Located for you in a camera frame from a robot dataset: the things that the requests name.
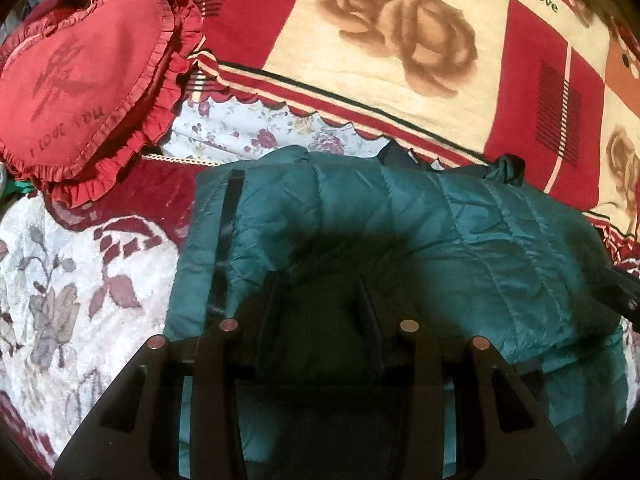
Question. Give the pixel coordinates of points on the teal puffer jacket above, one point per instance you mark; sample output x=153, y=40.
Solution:
x=470, y=251

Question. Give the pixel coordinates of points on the red heart ruffled pillow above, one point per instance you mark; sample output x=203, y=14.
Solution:
x=87, y=85

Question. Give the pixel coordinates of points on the floral white maroon bedspread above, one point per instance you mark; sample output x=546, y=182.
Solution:
x=81, y=289

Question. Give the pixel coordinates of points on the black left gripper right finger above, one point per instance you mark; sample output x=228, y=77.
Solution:
x=383, y=319

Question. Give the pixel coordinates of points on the red cream rose blanket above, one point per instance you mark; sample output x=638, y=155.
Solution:
x=555, y=82

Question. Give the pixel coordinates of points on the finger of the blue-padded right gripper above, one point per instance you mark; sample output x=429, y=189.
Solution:
x=619, y=290

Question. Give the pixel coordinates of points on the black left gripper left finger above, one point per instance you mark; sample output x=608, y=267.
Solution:
x=252, y=316

